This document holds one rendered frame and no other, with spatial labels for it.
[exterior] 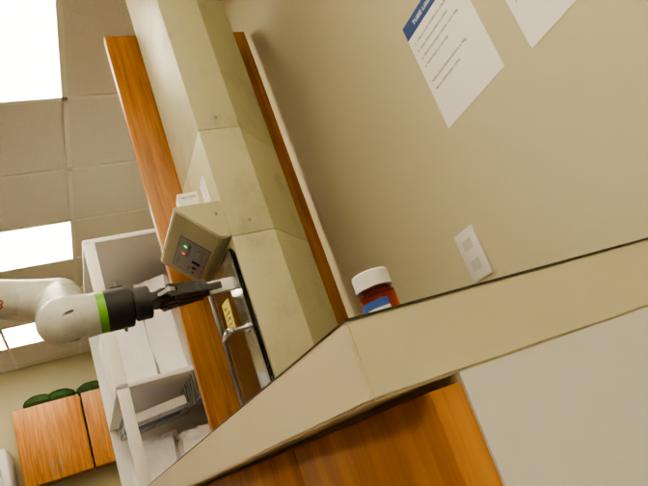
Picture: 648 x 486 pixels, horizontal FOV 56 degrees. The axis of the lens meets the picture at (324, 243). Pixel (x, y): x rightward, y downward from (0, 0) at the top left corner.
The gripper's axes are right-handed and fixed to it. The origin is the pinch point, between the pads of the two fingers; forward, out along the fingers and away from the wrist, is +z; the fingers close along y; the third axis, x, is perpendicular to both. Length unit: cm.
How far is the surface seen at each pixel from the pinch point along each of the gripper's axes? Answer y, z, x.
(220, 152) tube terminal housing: -4.6, 8.5, -32.9
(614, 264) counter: -109, -7, 38
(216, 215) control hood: -4.7, 2.7, -16.1
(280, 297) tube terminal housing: -4.7, 11.5, 7.3
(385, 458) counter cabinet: -101, -22, 44
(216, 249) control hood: 2.4, 2.3, -10.2
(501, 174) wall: -48, 48, 5
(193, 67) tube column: -5, 9, -60
